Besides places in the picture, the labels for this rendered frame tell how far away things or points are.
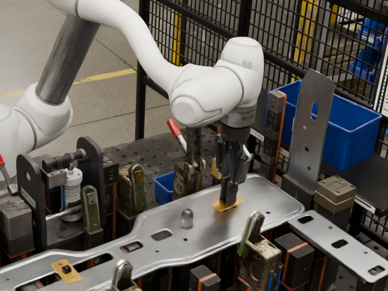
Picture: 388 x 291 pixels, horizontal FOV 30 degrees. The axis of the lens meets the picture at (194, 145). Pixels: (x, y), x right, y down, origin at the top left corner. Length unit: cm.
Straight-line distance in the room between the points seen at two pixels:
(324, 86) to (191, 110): 49
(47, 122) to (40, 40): 318
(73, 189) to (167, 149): 95
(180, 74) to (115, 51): 378
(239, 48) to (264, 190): 50
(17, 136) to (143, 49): 74
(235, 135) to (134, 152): 101
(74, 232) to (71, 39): 62
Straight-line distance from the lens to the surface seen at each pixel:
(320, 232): 188
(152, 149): 273
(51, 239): 185
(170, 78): 161
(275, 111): 210
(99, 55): 529
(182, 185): 199
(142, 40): 173
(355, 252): 185
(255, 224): 171
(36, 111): 236
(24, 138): 234
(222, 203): 190
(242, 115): 172
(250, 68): 166
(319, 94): 192
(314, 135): 197
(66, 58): 223
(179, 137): 198
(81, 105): 457
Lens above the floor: 209
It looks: 30 degrees down
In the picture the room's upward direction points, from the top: 4 degrees clockwise
